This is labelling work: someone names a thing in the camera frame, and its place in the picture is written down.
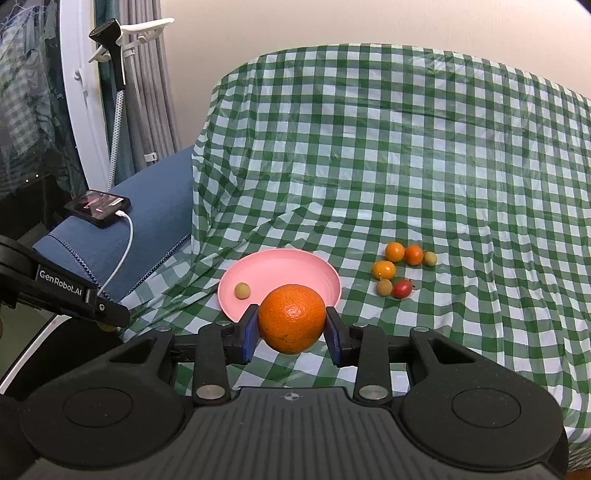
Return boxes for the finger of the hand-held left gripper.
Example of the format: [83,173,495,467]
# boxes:
[85,288,131,329]

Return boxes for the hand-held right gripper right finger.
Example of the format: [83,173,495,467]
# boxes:
[324,305,495,406]

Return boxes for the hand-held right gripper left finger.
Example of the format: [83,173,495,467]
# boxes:
[108,304,259,406]

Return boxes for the large orange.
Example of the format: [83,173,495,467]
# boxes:
[257,285,327,355]

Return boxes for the pink plate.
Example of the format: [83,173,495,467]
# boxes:
[218,249,342,324]

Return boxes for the black cabinet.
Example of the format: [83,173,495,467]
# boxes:
[0,174,70,252]

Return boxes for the black smartphone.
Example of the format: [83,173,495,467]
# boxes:
[64,189,131,227]

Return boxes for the green white checked cloth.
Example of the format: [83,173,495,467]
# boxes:
[119,42,591,472]

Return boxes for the white framed mirror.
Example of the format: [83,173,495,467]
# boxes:
[0,0,112,199]

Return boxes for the grey curtain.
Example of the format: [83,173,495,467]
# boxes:
[121,0,178,174]

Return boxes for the white plastic hanger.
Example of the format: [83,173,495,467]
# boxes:
[88,17,175,63]

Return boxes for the white charging cable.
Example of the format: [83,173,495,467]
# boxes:
[96,210,134,301]

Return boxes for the black garment steamer with hose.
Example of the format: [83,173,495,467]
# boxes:
[89,18,129,192]

